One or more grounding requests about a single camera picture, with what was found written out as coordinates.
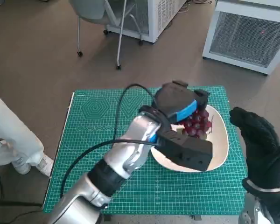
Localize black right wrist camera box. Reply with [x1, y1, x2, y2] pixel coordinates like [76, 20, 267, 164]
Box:
[256, 190, 280, 224]

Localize black floor cable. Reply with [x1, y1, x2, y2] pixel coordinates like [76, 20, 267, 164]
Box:
[0, 172, 44, 224]

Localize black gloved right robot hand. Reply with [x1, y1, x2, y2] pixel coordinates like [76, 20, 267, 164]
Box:
[229, 106, 280, 190]

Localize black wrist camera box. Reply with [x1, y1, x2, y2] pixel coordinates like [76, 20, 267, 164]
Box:
[156, 129, 213, 173]
[256, 190, 280, 224]

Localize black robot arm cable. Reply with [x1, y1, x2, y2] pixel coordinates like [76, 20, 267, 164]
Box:
[60, 83, 161, 199]

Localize green cutting mat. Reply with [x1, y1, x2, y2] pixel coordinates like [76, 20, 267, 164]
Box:
[42, 85, 248, 214]

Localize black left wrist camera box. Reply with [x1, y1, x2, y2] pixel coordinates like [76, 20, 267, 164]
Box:
[156, 129, 213, 173]

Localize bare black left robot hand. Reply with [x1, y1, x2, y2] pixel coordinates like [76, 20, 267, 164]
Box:
[154, 80, 212, 124]

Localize grey office chair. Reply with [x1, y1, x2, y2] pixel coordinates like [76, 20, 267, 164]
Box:
[69, 0, 144, 70]

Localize red toy grape bunch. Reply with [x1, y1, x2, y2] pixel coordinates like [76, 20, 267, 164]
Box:
[183, 108, 213, 139]

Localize white cabinet with glass door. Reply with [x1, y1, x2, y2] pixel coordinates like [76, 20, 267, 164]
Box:
[104, 0, 189, 43]

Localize white cabinet with mesh front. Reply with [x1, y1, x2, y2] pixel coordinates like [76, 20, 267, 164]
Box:
[202, 0, 280, 75]

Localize coloured floor cables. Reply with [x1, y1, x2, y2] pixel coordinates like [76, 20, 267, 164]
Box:
[179, 0, 217, 14]

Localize white square plate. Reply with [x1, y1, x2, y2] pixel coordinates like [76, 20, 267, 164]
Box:
[150, 104, 229, 173]

